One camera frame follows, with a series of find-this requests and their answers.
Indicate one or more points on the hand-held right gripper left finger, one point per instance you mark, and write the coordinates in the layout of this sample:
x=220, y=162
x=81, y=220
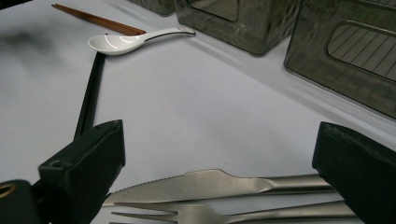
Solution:
x=81, y=174

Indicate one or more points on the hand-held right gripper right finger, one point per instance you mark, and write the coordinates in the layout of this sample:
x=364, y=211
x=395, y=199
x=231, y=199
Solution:
x=361, y=174

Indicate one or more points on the black chopstick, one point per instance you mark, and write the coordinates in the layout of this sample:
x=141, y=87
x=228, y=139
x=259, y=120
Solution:
x=90, y=96

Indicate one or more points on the translucent grey plastic basket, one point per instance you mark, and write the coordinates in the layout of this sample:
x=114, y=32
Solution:
x=311, y=62
x=249, y=34
x=155, y=6

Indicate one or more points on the metal fork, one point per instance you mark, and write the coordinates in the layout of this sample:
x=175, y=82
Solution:
x=199, y=214

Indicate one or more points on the white ceramic spoon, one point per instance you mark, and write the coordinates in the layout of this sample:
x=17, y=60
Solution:
x=115, y=43

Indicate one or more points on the brown wooden chopstick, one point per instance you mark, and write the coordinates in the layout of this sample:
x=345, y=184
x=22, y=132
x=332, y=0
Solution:
x=93, y=19

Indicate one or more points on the white table sheet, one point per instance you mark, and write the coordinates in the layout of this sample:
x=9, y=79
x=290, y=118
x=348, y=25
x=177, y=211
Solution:
x=202, y=118

